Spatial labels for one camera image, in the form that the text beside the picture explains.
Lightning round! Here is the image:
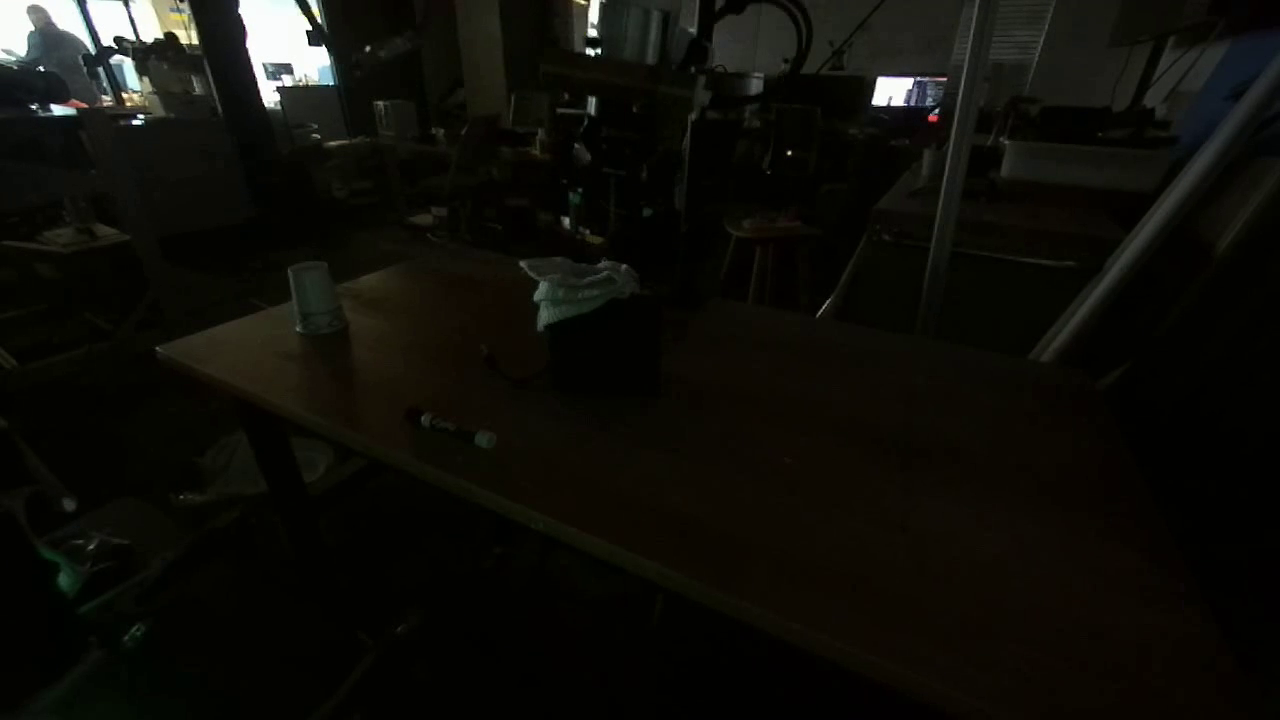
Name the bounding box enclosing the slanted metal pole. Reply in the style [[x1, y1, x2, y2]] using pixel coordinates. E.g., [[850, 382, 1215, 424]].
[[1029, 61, 1280, 370]]

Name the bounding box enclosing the black basket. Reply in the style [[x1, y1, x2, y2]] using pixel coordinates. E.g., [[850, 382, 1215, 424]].
[[538, 294, 667, 399]]

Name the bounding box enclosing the black upright pole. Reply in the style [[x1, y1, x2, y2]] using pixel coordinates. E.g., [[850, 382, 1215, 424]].
[[667, 0, 734, 314]]

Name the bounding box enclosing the black white marker pen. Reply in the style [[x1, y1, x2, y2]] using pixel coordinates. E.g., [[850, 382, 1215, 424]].
[[410, 410, 504, 457]]

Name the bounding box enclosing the crumpled plastic on floor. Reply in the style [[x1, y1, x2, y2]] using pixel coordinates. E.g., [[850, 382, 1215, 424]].
[[174, 429, 342, 514]]

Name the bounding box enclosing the person in background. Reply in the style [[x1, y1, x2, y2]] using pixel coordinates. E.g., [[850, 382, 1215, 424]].
[[18, 0, 104, 106]]

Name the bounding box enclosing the white upright post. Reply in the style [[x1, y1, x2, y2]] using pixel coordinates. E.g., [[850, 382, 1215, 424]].
[[914, 0, 1001, 338]]

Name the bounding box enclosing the white paper cup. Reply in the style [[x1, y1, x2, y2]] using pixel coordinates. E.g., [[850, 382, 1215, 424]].
[[286, 256, 354, 340]]

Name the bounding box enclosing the wooden stool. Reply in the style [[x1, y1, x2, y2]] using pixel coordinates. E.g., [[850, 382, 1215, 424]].
[[717, 213, 828, 314]]

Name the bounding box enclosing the lit computer monitor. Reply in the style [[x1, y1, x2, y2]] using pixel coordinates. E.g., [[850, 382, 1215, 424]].
[[863, 70, 958, 118]]

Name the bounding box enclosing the white towel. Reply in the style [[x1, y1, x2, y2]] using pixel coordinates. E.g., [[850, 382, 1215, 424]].
[[515, 251, 643, 338]]

